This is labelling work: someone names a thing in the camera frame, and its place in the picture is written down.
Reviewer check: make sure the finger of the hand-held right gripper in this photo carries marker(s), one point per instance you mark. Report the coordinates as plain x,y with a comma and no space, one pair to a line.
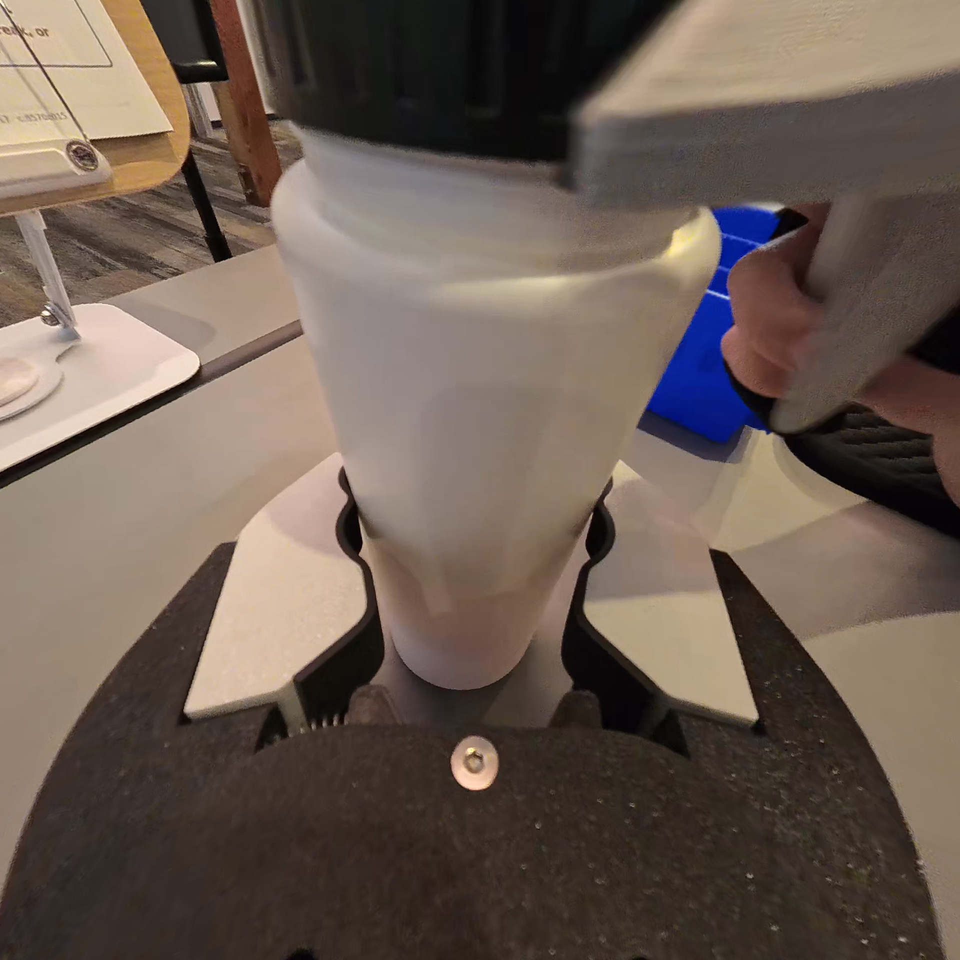
787,97

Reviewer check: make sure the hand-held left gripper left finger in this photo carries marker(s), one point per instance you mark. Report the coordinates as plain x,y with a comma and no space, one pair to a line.
277,615

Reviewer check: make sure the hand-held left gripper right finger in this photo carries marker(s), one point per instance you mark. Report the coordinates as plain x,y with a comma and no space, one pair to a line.
664,637

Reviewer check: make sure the blue plastic bin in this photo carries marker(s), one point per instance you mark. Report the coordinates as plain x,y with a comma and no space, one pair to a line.
690,390

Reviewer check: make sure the white plastic bottle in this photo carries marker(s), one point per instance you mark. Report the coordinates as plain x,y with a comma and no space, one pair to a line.
480,360

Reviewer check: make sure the black bottle lid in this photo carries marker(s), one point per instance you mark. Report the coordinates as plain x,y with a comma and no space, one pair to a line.
420,75

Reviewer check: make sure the black mesh wrist rest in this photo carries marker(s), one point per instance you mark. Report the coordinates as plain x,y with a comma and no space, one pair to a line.
877,465

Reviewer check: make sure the instruction board on white stand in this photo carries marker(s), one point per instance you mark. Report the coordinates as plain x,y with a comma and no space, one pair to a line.
150,161

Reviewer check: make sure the printed instruction sheet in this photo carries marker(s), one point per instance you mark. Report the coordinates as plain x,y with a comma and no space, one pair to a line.
75,82

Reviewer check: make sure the wooden post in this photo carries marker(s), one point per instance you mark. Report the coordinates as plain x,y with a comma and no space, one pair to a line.
247,127

